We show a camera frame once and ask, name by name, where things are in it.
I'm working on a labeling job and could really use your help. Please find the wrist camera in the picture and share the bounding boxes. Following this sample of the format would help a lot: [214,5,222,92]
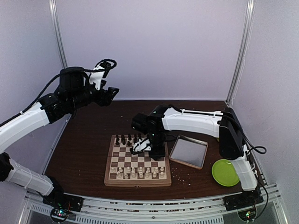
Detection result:
[130,138,151,155]
[88,59,117,91]

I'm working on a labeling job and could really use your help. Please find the white chess piece four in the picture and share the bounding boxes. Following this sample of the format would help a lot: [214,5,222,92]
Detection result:
[159,167,165,179]

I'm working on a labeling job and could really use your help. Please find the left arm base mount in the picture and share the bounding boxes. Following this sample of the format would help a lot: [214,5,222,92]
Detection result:
[41,192,84,212]

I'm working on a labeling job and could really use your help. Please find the metal tray with wood rim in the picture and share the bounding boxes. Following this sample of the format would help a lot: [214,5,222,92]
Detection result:
[169,135,208,170]

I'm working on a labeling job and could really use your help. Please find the left aluminium corner post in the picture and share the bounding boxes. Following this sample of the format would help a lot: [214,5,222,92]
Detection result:
[49,0,68,69]

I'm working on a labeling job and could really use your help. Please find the green plate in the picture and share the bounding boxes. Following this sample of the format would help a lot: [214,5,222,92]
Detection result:
[212,159,240,187]

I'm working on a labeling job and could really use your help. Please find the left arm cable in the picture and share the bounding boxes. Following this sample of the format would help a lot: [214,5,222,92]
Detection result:
[0,59,117,124]

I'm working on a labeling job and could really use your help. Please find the white chess piece seven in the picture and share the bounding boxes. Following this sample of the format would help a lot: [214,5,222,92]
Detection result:
[152,167,158,179]

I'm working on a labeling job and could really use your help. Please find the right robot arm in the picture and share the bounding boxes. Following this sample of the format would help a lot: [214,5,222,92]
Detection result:
[130,105,267,206]

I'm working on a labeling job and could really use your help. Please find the wooden chess board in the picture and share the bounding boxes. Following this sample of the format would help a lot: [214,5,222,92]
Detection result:
[104,135,171,187]

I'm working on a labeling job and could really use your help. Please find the aluminium corner post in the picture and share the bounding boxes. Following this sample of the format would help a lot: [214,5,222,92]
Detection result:
[49,0,68,69]
[226,0,255,106]

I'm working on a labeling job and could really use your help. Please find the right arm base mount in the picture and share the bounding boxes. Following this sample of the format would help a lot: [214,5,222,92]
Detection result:
[223,187,264,211]

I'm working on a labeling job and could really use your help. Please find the white chess piece five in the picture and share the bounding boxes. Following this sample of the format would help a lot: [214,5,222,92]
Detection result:
[138,167,144,179]

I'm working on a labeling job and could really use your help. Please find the white chess piece one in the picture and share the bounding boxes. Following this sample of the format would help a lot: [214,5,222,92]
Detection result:
[131,168,136,178]

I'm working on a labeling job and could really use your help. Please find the white chess piece two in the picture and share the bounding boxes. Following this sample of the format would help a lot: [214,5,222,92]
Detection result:
[116,171,122,178]

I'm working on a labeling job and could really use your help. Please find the aluminium front rail frame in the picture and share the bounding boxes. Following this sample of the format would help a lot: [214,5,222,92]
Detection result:
[16,184,291,224]

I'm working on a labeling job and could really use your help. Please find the white chess piece three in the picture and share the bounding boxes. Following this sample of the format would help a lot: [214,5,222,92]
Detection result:
[144,168,150,179]

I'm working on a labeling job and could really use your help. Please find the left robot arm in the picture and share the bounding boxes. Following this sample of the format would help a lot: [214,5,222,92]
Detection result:
[0,60,119,207]

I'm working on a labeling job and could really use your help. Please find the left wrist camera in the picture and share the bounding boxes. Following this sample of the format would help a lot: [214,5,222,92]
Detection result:
[88,59,117,91]

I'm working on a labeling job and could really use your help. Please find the right aluminium corner post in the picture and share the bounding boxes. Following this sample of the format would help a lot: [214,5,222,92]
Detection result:
[226,0,255,106]

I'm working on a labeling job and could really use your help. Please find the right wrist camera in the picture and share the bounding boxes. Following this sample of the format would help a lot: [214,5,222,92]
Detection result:
[130,138,151,155]

